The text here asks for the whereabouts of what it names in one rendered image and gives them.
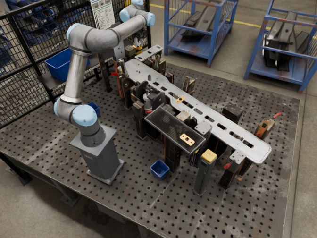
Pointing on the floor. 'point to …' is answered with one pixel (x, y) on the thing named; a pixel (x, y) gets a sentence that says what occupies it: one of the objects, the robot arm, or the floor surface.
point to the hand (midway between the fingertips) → (137, 45)
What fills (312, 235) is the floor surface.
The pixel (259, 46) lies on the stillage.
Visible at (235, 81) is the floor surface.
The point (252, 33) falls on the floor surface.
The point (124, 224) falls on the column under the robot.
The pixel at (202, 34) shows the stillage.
